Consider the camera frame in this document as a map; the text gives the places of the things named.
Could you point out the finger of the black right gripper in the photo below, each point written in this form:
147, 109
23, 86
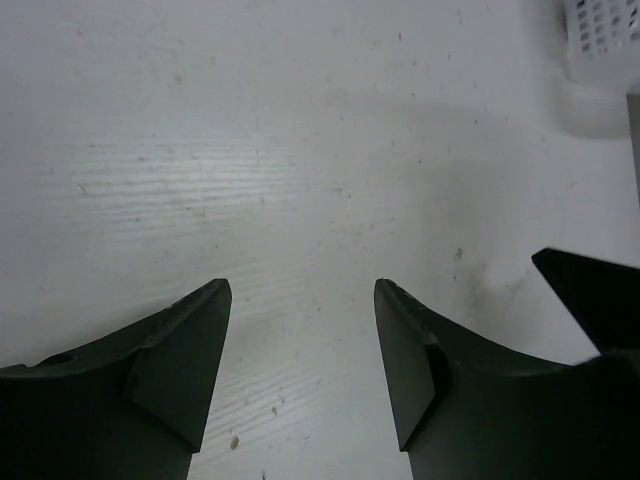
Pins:
602, 297

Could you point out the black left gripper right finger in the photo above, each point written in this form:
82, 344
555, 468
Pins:
465, 407

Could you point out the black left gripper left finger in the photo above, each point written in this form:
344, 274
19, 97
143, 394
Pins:
130, 405

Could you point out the white plastic laundry basket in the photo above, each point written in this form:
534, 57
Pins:
602, 63

